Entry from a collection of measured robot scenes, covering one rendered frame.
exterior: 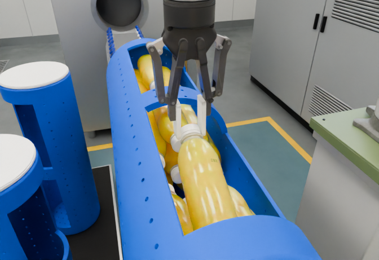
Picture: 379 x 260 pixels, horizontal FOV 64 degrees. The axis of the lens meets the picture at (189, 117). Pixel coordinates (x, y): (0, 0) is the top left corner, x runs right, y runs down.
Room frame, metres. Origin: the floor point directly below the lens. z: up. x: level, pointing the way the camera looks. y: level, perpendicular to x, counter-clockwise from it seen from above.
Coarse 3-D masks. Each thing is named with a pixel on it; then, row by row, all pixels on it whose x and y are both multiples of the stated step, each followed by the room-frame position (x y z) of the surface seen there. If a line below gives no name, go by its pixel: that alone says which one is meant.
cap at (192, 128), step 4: (188, 124) 0.45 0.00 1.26; (192, 124) 0.45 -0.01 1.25; (184, 128) 0.44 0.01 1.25; (188, 128) 0.44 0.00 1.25; (192, 128) 0.44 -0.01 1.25; (196, 128) 0.45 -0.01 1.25; (184, 132) 0.44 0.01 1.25; (188, 132) 0.44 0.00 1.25; (192, 132) 0.44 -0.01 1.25; (196, 132) 0.44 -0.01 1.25; (200, 132) 0.45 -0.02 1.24
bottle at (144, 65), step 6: (138, 60) 0.97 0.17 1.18; (144, 60) 0.93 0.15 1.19; (150, 60) 0.93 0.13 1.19; (138, 66) 0.94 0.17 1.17; (144, 66) 0.89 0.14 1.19; (150, 66) 0.88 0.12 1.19; (144, 72) 0.85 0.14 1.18; (150, 72) 0.84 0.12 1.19; (144, 78) 0.83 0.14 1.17; (150, 78) 0.82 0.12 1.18; (144, 84) 0.83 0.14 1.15; (150, 84) 0.81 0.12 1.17
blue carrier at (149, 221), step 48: (144, 48) 1.03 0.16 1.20; (144, 96) 0.62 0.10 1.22; (192, 96) 0.61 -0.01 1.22; (144, 144) 0.45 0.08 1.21; (144, 192) 0.34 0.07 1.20; (240, 192) 0.49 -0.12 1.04; (144, 240) 0.26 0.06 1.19; (192, 240) 0.23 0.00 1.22; (240, 240) 0.23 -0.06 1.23; (288, 240) 0.24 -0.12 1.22
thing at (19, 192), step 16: (32, 176) 0.59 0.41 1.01; (0, 192) 0.51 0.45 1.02; (16, 192) 0.53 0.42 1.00; (32, 192) 0.57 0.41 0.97; (0, 208) 0.50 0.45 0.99; (16, 208) 0.72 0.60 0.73; (32, 208) 0.73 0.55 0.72; (48, 208) 0.72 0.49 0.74; (0, 224) 0.49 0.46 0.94; (16, 224) 0.72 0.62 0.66; (32, 224) 0.73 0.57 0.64; (48, 224) 0.73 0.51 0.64; (0, 240) 0.48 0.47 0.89; (16, 240) 0.50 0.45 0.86; (32, 240) 0.73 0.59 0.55; (48, 240) 0.73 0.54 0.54; (64, 240) 0.68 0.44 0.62; (0, 256) 0.47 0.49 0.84; (16, 256) 0.49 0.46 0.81; (32, 256) 0.72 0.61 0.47; (48, 256) 0.73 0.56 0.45; (64, 256) 0.62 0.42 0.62
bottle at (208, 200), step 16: (192, 144) 0.40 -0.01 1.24; (208, 144) 0.41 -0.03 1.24; (192, 160) 0.37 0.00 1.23; (208, 160) 0.37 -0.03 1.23; (192, 176) 0.35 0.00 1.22; (208, 176) 0.35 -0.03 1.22; (192, 192) 0.33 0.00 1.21; (208, 192) 0.33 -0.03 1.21; (224, 192) 0.33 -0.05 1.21; (192, 208) 0.32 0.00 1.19; (208, 208) 0.31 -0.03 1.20; (224, 208) 0.31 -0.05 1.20; (192, 224) 0.30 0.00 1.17; (208, 224) 0.29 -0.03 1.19
